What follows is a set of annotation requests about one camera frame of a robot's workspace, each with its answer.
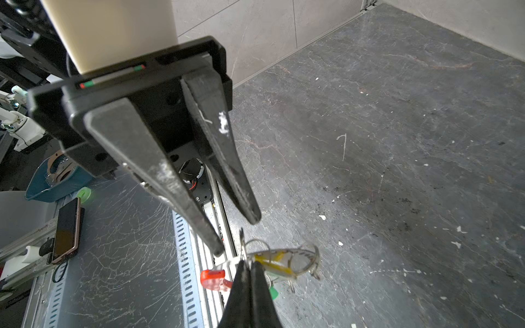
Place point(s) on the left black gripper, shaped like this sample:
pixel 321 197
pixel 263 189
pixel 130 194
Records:
pixel 149 88

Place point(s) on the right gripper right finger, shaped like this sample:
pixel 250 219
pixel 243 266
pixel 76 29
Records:
pixel 263 311

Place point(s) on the green key tag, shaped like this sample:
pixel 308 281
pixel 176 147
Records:
pixel 273 292

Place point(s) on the yellow key tag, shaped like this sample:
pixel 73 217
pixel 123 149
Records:
pixel 273 266

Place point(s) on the black smartphone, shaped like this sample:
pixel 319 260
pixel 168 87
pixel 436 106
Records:
pixel 66 241

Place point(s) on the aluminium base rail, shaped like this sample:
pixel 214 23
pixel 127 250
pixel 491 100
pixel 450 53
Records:
pixel 138 265

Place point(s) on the teal plastic bowl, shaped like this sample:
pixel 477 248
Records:
pixel 55 178

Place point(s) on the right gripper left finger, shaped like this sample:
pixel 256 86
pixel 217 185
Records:
pixel 238 308

